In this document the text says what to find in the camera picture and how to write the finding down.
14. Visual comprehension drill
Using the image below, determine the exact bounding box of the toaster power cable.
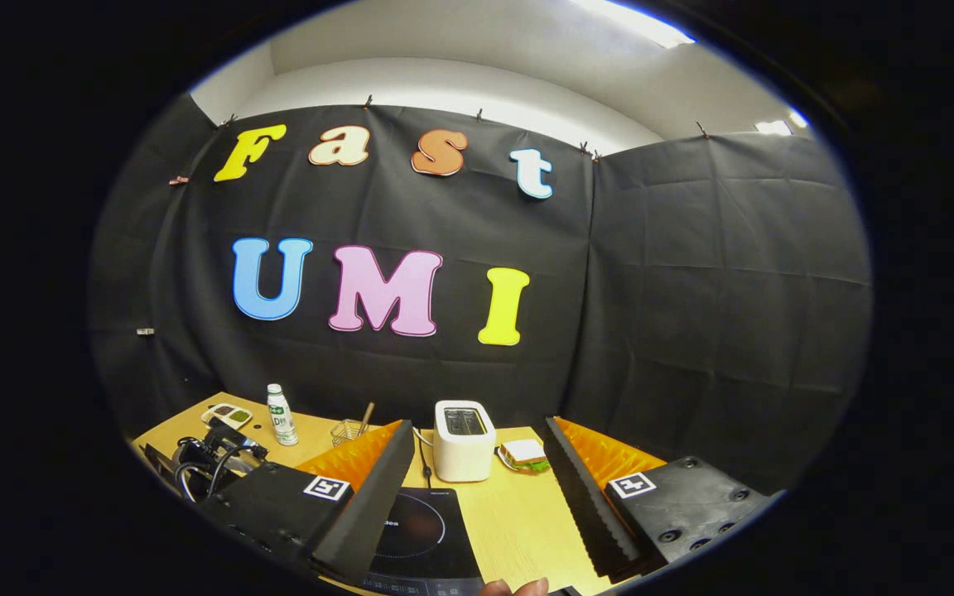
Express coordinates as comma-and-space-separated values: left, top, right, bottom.
413, 426, 436, 489

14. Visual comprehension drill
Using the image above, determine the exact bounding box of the metal wire basket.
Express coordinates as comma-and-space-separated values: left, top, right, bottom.
330, 418, 374, 448

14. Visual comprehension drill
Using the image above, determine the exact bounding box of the white toaster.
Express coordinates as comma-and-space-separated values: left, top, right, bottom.
433, 400, 497, 483

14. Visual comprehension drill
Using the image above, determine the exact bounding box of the long ceiling light panel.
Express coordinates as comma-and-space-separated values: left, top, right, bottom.
572, 0, 696, 48

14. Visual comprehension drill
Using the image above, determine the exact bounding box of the toy sandwich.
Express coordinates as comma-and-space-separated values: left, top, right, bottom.
498, 439, 552, 474

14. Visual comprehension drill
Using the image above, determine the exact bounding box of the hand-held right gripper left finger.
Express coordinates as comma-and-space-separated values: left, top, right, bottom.
195, 420, 417, 584

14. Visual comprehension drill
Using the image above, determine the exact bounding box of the black induction cooktop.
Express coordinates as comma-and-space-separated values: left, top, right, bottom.
365, 487, 484, 596

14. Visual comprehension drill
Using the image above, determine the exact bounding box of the small ceiling light panel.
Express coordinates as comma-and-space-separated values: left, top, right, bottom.
754, 110, 809, 136

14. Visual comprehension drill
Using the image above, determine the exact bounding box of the white bottle green label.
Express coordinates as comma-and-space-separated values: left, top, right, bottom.
267, 383, 299, 447

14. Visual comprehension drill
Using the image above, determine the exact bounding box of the row of small backdrop clips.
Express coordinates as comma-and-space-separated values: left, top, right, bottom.
216, 94, 711, 160

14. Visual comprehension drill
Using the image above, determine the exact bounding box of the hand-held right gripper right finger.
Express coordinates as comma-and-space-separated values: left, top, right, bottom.
545, 416, 784, 580

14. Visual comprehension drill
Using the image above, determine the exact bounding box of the black backdrop cloth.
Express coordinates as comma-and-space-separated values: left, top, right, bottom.
88, 93, 874, 497

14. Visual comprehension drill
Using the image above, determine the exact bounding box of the white divided grain plate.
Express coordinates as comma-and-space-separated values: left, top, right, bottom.
200, 402, 253, 431

